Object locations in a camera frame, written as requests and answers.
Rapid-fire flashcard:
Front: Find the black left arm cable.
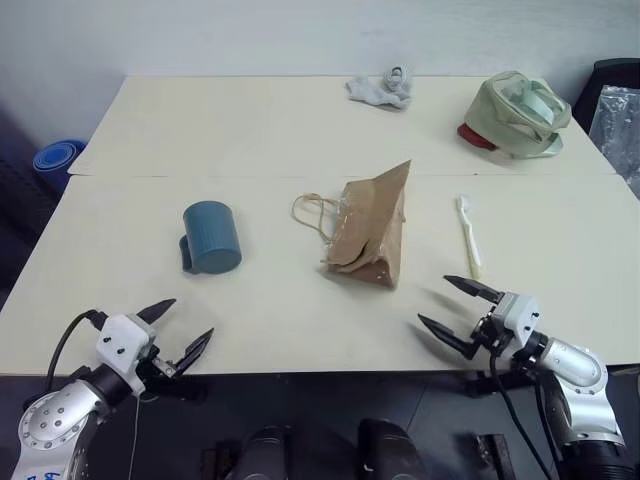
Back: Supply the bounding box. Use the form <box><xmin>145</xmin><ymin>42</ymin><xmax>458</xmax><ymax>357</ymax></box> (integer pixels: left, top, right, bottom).
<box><xmin>46</xmin><ymin>309</ymin><xmax>109</xmax><ymax>394</ymax></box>

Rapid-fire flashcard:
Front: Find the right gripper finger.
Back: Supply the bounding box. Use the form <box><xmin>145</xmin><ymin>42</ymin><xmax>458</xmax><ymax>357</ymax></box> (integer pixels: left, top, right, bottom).
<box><xmin>416</xmin><ymin>313</ymin><xmax>479</xmax><ymax>362</ymax></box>
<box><xmin>443</xmin><ymin>274</ymin><xmax>503</xmax><ymax>305</ymax></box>

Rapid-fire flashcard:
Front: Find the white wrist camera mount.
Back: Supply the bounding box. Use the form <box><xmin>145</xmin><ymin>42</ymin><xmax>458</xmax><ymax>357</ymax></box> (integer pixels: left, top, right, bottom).
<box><xmin>492</xmin><ymin>292</ymin><xmax>542</xmax><ymax>351</ymax></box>
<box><xmin>95</xmin><ymin>313</ymin><xmax>159</xmax><ymax>397</ymax></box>

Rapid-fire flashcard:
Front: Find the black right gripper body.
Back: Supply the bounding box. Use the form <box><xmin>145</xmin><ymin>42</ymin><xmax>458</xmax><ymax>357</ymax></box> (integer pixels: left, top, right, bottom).
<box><xmin>471</xmin><ymin>298</ymin><xmax>519</xmax><ymax>357</ymax></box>

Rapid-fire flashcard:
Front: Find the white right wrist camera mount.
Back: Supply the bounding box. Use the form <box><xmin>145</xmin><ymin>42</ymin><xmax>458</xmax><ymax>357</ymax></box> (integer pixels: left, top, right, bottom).
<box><xmin>492</xmin><ymin>292</ymin><xmax>542</xmax><ymax>351</ymax></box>

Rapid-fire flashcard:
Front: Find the red flat object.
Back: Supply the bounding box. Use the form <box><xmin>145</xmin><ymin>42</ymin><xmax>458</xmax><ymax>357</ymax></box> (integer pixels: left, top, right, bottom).
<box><xmin>455</xmin><ymin>123</ymin><xmax>499</xmax><ymax>151</ymax></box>

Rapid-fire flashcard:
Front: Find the thin white string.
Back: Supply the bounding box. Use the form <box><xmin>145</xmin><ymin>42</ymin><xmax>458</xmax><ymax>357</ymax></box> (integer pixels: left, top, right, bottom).
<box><xmin>127</xmin><ymin>394</ymin><xmax>142</xmax><ymax>480</ymax></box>

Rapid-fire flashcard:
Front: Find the white toothbrush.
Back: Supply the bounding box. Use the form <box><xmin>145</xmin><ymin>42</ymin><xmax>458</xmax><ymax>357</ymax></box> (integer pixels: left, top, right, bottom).
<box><xmin>454</xmin><ymin>195</ymin><xmax>484</xmax><ymax>280</ymax></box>

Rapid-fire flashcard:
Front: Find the dark rounded shape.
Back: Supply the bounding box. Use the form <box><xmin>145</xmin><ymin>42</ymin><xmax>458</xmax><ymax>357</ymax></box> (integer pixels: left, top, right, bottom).
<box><xmin>357</xmin><ymin>418</ymin><xmax>426</xmax><ymax>480</ymax></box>
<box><xmin>238</xmin><ymin>425</ymin><xmax>301</xmax><ymax>480</ymax></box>

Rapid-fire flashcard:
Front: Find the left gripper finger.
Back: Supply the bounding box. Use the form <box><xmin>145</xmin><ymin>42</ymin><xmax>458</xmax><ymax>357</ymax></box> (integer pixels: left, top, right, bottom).
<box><xmin>172</xmin><ymin>327</ymin><xmax>216</xmax><ymax>375</ymax></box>
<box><xmin>135</xmin><ymin>298</ymin><xmax>178</xmax><ymax>327</ymax></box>

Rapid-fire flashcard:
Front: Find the clear plastic bag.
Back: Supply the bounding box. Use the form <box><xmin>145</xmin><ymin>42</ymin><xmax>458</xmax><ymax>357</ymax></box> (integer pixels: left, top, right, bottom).
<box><xmin>589</xmin><ymin>84</ymin><xmax>640</xmax><ymax>199</ymax></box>

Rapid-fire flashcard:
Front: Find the blue ribbed mug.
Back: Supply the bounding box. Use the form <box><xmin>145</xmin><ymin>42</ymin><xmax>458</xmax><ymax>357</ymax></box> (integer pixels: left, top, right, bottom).
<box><xmin>178</xmin><ymin>200</ymin><xmax>244</xmax><ymax>277</ymax></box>

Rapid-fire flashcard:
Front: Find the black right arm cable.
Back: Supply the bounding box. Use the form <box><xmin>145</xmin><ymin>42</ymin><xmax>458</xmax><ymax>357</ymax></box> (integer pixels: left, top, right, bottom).
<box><xmin>487</xmin><ymin>345</ymin><xmax>564</xmax><ymax>480</ymax></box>

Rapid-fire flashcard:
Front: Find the brown paper bag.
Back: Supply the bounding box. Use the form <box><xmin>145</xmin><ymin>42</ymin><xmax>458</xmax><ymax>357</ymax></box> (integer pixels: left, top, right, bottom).
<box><xmin>291</xmin><ymin>159</ymin><xmax>414</xmax><ymax>290</ymax></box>

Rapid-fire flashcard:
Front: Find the black metal bracket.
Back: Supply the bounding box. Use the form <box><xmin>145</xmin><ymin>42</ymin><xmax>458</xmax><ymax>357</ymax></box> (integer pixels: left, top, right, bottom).
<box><xmin>474</xmin><ymin>432</ymin><xmax>511</xmax><ymax>480</ymax></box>

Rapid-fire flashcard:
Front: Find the grey crumpled cloth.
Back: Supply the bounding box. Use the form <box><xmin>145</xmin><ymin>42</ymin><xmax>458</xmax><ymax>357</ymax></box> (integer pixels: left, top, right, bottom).
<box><xmin>344</xmin><ymin>65</ymin><xmax>416</xmax><ymax>110</ymax></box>

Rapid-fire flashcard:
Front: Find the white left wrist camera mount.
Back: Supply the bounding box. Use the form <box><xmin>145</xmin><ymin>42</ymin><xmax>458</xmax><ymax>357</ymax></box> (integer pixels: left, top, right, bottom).
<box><xmin>95</xmin><ymin>313</ymin><xmax>159</xmax><ymax>397</ymax></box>

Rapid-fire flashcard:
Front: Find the black chair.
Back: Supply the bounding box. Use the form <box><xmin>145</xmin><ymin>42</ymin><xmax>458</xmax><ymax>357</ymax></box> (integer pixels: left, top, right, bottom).
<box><xmin>572</xmin><ymin>58</ymin><xmax>640</xmax><ymax>136</ymax></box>

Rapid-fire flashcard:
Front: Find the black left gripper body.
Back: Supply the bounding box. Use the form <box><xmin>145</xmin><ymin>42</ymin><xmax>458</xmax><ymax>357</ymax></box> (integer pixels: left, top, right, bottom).
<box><xmin>133</xmin><ymin>344</ymin><xmax>189</xmax><ymax>401</ymax></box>

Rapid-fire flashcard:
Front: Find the blue rolled foam mat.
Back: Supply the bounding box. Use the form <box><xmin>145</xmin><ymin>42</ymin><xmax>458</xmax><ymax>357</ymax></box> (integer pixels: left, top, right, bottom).
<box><xmin>32</xmin><ymin>139</ymin><xmax>89</xmax><ymax>194</ymax></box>

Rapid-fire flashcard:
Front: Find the pale green item in pouch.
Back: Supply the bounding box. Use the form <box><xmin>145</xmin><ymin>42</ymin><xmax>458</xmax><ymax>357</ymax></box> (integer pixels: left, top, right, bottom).
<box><xmin>519</xmin><ymin>82</ymin><xmax>557</xmax><ymax>124</ymax></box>

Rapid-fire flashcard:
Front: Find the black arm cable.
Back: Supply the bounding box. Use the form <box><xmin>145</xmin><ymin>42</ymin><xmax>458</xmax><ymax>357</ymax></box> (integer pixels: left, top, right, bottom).
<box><xmin>46</xmin><ymin>309</ymin><xmax>109</xmax><ymax>394</ymax></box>
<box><xmin>487</xmin><ymin>345</ymin><xmax>564</xmax><ymax>480</ymax></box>

